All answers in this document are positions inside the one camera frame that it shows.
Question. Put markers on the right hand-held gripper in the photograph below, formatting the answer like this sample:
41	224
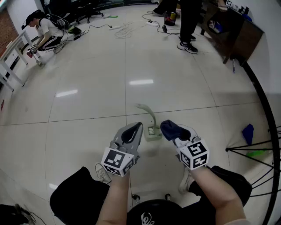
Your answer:
194	153

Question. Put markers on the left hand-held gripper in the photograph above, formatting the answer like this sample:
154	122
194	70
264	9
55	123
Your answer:
118	159

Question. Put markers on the dark blue wiping cloth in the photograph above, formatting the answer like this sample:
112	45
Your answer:
170	130

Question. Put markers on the person's left forearm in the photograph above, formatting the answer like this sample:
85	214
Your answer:
116	197

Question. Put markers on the person's right forearm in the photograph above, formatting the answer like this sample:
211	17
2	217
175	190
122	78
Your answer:
217	193

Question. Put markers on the person's right white shoe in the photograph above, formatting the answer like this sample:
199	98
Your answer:
184	182

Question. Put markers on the person's right leg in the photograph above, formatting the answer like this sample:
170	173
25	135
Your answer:
239	184

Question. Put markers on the person's leg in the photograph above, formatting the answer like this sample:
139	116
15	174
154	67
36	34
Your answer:
239	184
76	197

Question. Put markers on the green plastic object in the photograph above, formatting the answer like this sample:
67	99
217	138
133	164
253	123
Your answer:
259	152

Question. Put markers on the black stool with chrome legs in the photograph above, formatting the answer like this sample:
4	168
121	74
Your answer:
153	211

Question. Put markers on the person's left leg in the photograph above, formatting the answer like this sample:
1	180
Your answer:
76	197

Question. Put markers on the blue pen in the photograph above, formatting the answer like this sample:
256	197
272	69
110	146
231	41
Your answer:
233	66

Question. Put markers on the black round metal rack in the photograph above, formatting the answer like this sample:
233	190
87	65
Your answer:
267	105

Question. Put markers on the person's pale shirt sleeve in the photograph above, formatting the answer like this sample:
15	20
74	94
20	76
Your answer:
238	222

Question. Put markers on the white power strip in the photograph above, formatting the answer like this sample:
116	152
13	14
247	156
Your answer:
152	23
114	27

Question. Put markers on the small black power adapter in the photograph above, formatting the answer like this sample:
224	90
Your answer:
77	37

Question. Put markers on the brown wooden cabinet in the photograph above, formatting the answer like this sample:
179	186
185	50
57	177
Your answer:
243	35

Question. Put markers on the black bin with colourful contents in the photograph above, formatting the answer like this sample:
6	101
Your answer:
170	19

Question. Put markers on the green and black bag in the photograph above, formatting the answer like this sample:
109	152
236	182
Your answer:
74	29

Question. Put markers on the red floor sticker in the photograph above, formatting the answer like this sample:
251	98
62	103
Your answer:
1	105

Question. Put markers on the black office chair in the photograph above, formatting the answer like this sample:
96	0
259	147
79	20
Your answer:
87	11

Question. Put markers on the spare hand-held gripper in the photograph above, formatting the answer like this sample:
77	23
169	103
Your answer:
241	9

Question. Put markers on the black equipment bag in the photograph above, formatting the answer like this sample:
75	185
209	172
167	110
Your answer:
11	214

